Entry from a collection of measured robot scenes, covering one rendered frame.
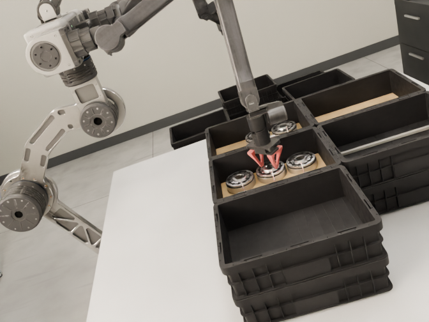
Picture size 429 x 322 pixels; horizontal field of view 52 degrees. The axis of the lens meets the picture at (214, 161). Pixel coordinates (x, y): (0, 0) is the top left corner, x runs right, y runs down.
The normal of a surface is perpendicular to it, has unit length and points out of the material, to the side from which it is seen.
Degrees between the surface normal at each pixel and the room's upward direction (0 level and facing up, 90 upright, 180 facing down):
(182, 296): 0
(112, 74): 90
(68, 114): 90
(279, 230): 0
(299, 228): 0
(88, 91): 90
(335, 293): 90
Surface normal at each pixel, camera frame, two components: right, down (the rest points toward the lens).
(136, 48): 0.13, 0.42
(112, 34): 0.04, 0.16
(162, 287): -0.31, -0.84
